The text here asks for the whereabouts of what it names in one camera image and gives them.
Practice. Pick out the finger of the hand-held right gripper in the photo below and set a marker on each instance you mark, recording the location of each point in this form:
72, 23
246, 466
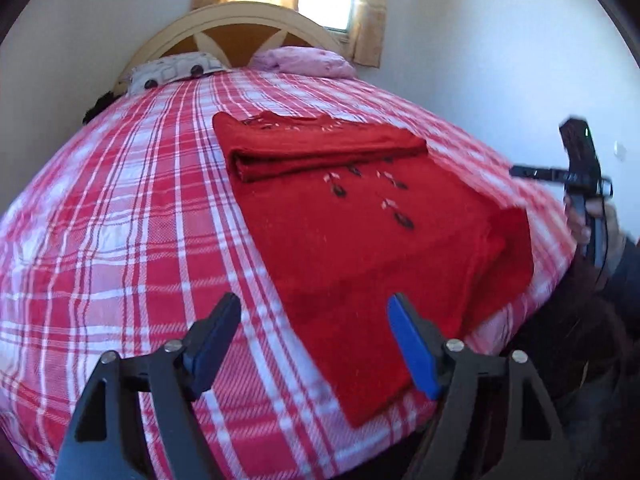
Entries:
535, 172

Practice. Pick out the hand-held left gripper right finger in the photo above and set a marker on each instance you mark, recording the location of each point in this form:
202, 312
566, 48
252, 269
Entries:
415, 345

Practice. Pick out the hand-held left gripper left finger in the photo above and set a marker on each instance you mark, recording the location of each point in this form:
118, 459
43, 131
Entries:
210, 355

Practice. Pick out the red embroidered sweater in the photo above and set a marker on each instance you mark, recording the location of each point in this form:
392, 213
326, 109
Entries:
360, 240

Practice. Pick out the person's right hand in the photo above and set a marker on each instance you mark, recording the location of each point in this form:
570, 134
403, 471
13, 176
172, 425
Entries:
577, 227

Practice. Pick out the red plaid bed blanket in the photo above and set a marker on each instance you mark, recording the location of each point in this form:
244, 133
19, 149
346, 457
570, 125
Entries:
125, 240

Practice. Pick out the person's dark clothing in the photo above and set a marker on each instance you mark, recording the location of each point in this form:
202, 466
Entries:
590, 360

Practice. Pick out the narrow beige floral curtain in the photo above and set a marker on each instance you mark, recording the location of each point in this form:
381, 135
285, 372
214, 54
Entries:
370, 15

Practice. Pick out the pink floral pillow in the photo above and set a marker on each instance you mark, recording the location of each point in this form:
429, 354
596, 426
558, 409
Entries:
305, 60

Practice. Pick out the dark cloth beside bed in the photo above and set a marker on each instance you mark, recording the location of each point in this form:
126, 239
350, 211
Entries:
97, 107

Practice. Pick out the white patterned pillow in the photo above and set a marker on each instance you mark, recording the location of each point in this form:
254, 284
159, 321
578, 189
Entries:
170, 72

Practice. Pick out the cream wooden headboard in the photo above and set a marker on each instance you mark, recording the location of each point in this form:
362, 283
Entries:
240, 30

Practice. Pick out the white wall switch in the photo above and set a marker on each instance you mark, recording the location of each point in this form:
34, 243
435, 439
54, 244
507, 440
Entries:
620, 148

